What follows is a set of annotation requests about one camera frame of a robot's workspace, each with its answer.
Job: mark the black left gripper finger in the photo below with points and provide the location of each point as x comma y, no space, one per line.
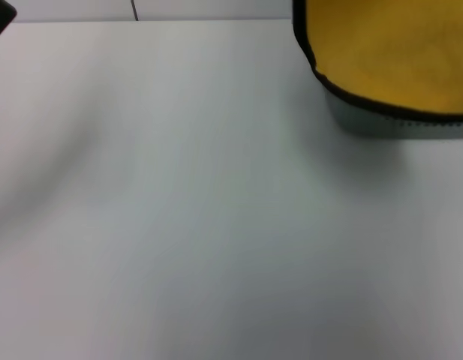
0,15

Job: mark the yellow grey towel black trim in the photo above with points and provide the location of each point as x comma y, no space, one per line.
385,48

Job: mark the grey perforated plastic storage box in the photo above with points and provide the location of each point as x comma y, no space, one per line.
366,125

